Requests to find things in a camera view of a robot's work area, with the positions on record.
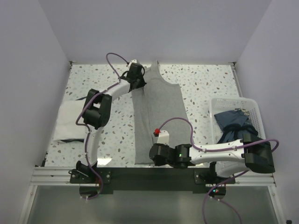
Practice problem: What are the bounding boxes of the grey tank top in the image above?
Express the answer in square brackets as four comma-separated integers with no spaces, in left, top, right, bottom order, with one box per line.
[132,61,190,165]

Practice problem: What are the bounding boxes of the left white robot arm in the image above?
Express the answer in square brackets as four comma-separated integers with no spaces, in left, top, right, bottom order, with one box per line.
[76,60,146,183]

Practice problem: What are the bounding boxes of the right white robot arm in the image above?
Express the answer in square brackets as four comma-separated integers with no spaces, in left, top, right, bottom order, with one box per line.
[149,131,275,183]

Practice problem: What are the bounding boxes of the dark blue tank tops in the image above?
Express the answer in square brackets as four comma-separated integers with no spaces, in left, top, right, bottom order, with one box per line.
[214,108,258,144]

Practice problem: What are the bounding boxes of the white folded tank top stack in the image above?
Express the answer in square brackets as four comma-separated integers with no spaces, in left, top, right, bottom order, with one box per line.
[52,97,86,143]

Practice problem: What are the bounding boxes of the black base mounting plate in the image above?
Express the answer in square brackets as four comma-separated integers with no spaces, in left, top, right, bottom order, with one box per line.
[69,168,225,196]

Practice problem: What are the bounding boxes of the white plastic basket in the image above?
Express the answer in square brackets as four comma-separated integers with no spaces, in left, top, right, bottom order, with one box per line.
[209,96,266,144]

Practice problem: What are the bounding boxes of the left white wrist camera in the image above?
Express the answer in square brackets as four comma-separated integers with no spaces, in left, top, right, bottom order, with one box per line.
[129,59,140,64]

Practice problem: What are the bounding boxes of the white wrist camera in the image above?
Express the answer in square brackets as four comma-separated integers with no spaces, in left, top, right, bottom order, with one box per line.
[129,59,140,64]
[153,128,170,145]

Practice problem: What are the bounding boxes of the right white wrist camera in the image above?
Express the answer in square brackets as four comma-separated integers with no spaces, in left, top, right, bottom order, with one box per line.
[153,128,170,145]

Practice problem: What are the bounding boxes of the aluminium front rail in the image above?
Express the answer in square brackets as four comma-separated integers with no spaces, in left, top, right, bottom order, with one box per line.
[29,165,78,186]

